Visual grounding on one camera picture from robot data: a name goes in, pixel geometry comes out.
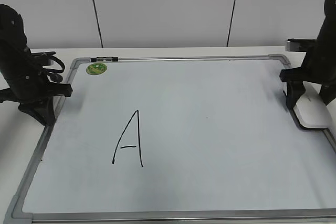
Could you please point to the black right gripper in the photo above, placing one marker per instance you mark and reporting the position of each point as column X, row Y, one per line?
column 318, row 66

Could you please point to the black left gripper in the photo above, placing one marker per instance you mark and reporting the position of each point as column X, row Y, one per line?
column 32, row 84

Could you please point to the white rectangular whiteboard eraser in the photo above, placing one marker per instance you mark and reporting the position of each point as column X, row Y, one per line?
column 310, row 111

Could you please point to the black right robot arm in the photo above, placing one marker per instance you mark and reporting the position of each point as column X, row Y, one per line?
column 327, row 31

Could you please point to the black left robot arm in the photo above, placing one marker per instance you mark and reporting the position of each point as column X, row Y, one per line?
column 12, row 32

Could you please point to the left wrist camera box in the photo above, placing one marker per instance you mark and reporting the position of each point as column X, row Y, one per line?
column 44, row 58

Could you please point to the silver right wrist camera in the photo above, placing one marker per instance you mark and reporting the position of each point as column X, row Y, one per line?
column 299, row 45

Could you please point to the black clip on frame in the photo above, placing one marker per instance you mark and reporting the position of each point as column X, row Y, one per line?
column 104, row 59

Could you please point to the whiteboard with grey frame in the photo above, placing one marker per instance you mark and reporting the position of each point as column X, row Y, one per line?
column 178, row 140

